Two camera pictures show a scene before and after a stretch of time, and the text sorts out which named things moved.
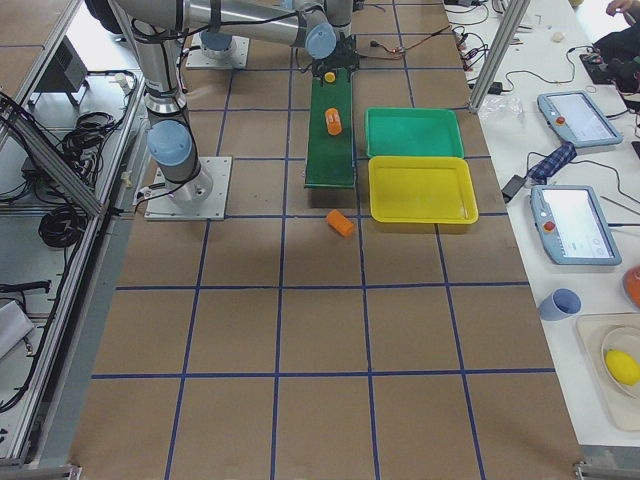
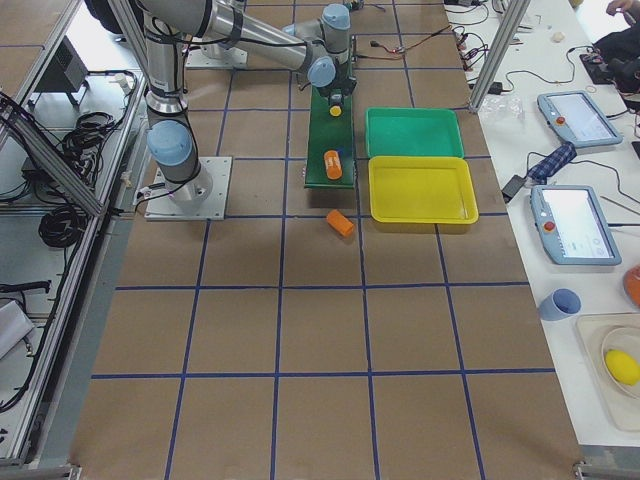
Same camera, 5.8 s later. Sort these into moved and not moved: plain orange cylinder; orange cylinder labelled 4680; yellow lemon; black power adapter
Moved: orange cylinder labelled 4680
Not moved: black power adapter; plain orange cylinder; yellow lemon
